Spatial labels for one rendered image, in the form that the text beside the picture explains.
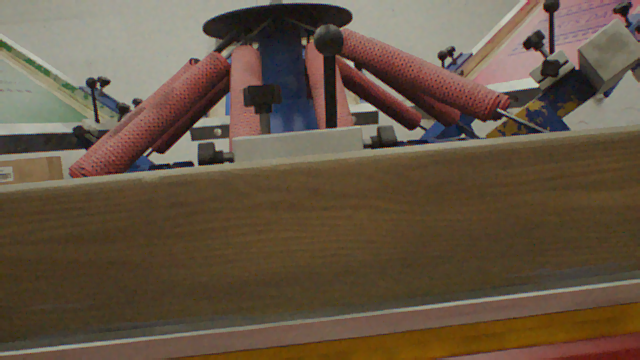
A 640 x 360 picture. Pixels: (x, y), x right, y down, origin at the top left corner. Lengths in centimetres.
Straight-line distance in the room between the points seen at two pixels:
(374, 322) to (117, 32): 447
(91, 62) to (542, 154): 450
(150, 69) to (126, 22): 41
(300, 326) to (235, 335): 3
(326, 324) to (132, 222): 9
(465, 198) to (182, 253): 12
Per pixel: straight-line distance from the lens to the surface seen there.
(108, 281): 24
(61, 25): 479
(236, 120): 75
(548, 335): 28
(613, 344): 31
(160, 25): 457
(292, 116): 104
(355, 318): 23
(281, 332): 23
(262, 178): 23
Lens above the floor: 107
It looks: 4 degrees down
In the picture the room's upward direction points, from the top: 5 degrees counter-clockwise
